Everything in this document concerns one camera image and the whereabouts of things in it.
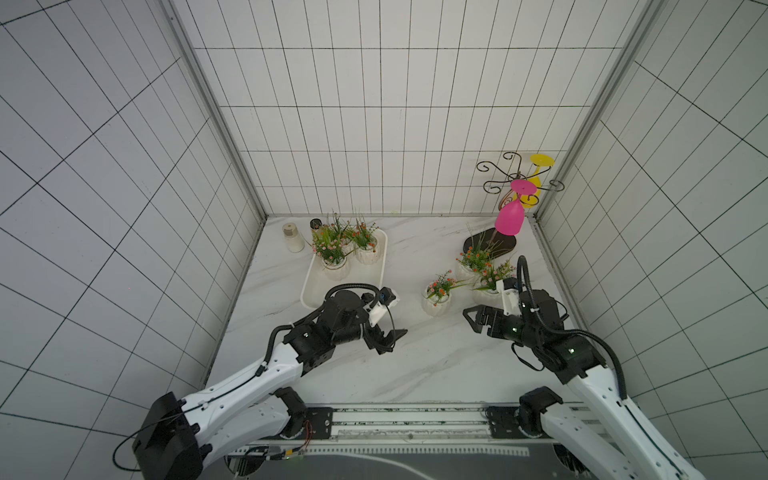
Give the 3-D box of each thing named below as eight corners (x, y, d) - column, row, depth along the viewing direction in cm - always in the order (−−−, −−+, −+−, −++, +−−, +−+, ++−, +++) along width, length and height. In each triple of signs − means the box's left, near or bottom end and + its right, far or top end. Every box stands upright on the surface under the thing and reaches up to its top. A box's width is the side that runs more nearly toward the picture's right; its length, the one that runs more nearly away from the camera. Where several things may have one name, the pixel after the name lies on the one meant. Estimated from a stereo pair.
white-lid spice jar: (287, 252, 110) (279, 234, 102) (290, 240, 114) (283, 222, 106) (303, 252, 110) (296, 234, 102) (306, 240, 114) (300, 222, 106)
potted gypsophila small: (419, 311, 94) (423, 290, 83) (440, 290, 99) (446, 267, 88) (434, 324, 91) (441, 304, 80) (455, 301, 96) (464, 279, 86)
